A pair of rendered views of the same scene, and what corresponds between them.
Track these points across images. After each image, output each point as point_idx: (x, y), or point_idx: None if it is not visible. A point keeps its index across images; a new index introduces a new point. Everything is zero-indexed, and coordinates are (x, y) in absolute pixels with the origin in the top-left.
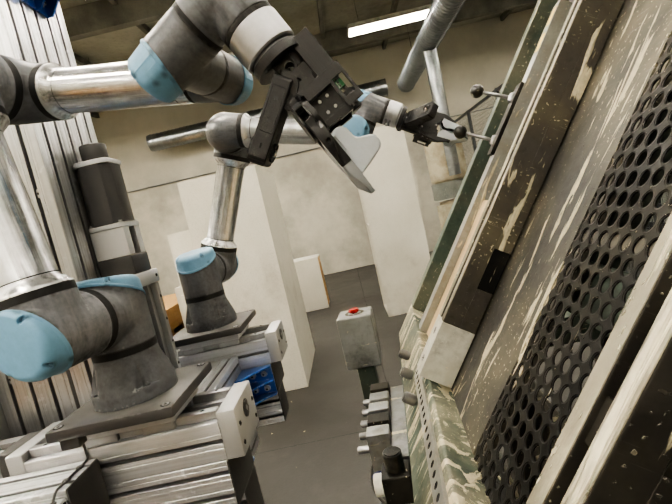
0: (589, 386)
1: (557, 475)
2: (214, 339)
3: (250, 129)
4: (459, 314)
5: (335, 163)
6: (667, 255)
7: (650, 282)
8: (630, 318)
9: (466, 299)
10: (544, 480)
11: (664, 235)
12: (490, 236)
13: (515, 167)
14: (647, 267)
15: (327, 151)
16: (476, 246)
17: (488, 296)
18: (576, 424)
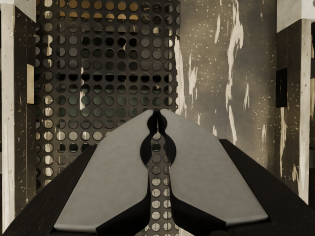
0: (9, 68)
1: (1, 28)
2: None
3: None
4: (291, 36)
5: (232, 157)
6: (2, 131)
7: (4, 119)
8: (5, 102)
9: (290, 52)
10: (7, 21)
11: (10, 139)
12: (292, 115)
13: (294, 183)
14: (11, 124)
15: (133, 193)
16: (299, 101)
17: (278, 67)
18: (5, 51)
